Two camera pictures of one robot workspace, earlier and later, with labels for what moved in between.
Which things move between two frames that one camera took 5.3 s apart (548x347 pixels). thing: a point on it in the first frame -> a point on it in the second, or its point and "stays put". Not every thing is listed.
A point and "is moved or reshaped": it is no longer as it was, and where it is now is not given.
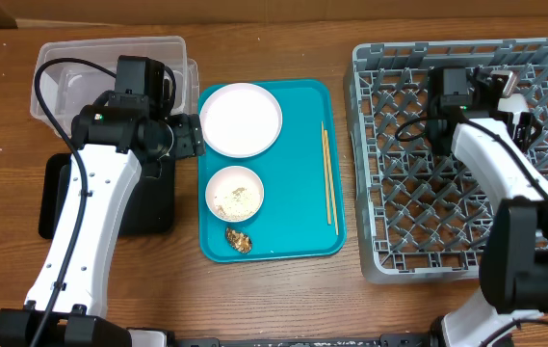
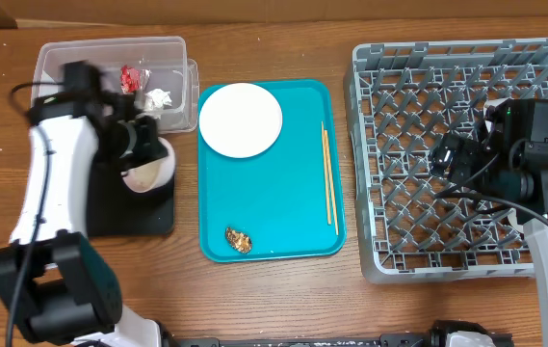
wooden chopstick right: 331,180 stays put
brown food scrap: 239,241 stays put
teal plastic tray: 289,201 stays put
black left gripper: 190,140 -> 147,146
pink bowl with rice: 234,194 is moved or reshaped
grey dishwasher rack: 421,216 stays put
